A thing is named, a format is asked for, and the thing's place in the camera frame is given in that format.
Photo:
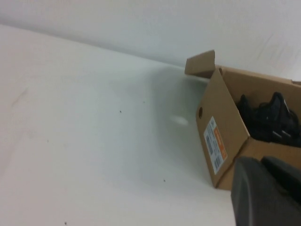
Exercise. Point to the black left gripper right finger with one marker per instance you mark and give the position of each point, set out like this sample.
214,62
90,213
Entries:
282,174

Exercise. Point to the brown cardboard shoe box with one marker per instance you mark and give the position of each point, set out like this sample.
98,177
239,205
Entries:
223,131

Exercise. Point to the black knit sneaker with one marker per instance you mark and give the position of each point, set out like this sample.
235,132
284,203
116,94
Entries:
270,117

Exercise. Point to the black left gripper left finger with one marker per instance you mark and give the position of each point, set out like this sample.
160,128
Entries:
256,200

